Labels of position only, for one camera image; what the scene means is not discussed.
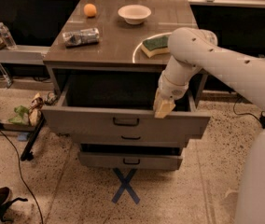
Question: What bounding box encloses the black floor cable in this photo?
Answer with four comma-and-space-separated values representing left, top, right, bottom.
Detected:
0, 127, 45, 224

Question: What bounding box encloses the grey bottom drawer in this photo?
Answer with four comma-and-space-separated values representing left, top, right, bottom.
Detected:
77, 152, 182, 171

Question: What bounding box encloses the crushed foil chip bag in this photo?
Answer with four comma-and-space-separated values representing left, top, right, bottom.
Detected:
63, 28, 100, 48

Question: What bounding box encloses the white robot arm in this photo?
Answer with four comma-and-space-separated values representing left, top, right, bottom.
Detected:
153, 27, 265, 119

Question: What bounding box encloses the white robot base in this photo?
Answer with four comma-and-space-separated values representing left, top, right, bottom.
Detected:
234, 130, 265, 224

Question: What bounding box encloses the white bowl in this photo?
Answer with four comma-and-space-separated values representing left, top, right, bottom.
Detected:
118, 5, 151, 25

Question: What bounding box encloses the green yellow sponge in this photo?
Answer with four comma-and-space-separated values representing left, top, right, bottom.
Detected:
141, 35, 169, 58

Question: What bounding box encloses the orange fruit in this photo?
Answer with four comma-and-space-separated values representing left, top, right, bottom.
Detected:
83, 4, 97, 18

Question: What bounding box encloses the blue tape cross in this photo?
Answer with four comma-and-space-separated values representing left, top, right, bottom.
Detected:
112, 168, 140, 204

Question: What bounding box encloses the grey middle drawer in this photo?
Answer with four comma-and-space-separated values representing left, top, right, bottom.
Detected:
72, 133, 188, 148

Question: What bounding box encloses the grey top drawer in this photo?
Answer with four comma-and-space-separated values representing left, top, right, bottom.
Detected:
43, 75, 210, 140

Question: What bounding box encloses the black right cable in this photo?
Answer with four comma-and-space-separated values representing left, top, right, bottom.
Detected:
232, 95, 265, 130

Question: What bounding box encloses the grey drawer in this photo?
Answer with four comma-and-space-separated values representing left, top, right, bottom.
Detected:
43, 75, 210, 140
72, 133, 188, 148
77, 152, 182, 171

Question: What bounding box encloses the grey drawer cabinet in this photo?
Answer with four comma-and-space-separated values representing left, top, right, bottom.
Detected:
44, 0, 206, 157

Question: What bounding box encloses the clear plastic water bottle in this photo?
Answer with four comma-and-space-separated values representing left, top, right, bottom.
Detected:
0, 22, 17, 49

